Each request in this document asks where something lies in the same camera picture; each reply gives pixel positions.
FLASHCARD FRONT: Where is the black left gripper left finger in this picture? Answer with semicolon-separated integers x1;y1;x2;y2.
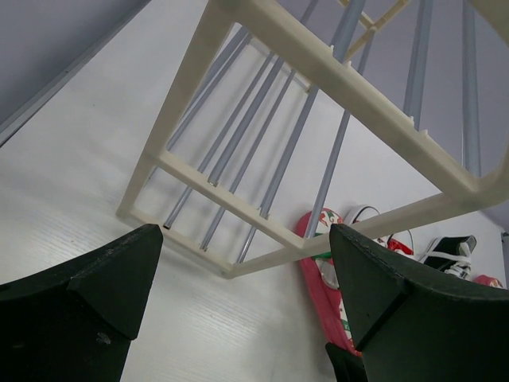
1;224;163;381

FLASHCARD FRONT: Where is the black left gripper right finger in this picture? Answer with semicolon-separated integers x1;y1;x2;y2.
329;224;508;381

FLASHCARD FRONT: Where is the pink sandal with green strap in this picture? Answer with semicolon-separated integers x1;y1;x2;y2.
294;207;363;356

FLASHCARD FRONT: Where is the cream shoe shelf with metal rods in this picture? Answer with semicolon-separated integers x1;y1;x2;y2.
117;1;508;279

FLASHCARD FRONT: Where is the red canvas sneaker left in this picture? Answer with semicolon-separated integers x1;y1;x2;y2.
344;205;414;256

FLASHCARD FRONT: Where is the black canvas sneaker upper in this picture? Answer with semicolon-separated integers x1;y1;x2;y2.
421;236;477;280

